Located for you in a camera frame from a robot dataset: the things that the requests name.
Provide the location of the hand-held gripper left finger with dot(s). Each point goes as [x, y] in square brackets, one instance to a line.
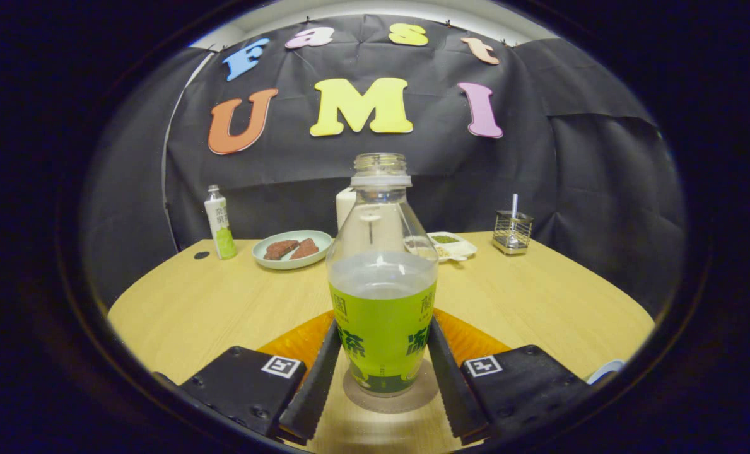
[242, 384]

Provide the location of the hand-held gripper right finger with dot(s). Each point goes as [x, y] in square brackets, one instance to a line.
[520, 384]

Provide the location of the white cup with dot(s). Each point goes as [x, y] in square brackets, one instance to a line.
[605, 371]

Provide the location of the round brown coaster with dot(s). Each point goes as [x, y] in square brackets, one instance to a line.
[359, 398]

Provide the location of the green label juice bottle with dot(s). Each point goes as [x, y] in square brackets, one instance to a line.
[381, 328]

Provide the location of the small white green bottle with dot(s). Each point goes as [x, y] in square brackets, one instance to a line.
[221, 227]

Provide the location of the wooden table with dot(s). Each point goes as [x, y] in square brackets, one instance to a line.
[539, 302]

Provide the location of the pale green plate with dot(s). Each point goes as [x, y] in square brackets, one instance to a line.
[267, 260]

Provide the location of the white divided tray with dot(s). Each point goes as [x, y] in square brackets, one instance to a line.
[460, 247]

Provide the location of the white straw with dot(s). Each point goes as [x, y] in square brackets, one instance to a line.
[514, 203]

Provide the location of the cream toaster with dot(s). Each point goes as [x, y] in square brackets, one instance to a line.
[344, 208]

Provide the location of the black backdrop cloth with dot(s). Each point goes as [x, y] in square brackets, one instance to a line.
[570, 176]

